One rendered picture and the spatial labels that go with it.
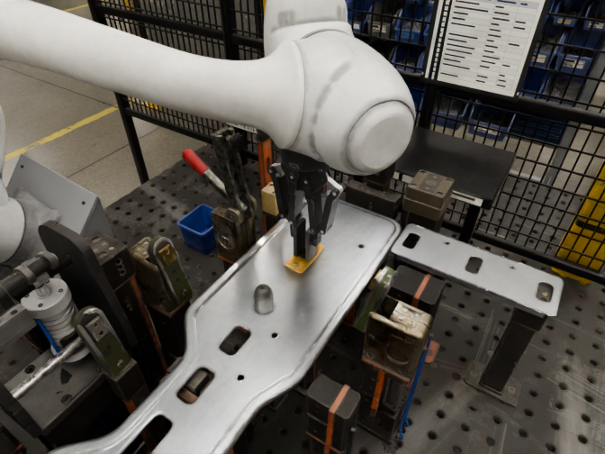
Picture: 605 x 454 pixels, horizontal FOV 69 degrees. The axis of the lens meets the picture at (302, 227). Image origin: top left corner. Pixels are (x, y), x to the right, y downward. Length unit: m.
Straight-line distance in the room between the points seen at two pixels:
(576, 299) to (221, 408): 0.97
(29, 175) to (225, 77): 0.94
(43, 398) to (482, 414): 0.79
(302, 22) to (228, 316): 0.45
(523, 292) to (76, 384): 0.73
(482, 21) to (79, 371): 1.00
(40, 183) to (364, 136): 0.99
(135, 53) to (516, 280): 0.69
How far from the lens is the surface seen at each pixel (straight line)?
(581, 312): 1.31
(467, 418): 1.02
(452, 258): 0.85
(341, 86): 0.39
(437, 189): 0.91
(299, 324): 0.71
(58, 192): 1.19
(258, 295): 0.70
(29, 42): 0.52
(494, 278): 0.84
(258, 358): 0.68
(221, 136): 0.74
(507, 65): 1.09
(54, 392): 0.78
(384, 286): 0.63
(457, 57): 1.11
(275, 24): 0.55
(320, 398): 0.66
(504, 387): 1.07
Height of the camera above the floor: 1.57
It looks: 41 degrees down
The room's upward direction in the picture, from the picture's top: straight up
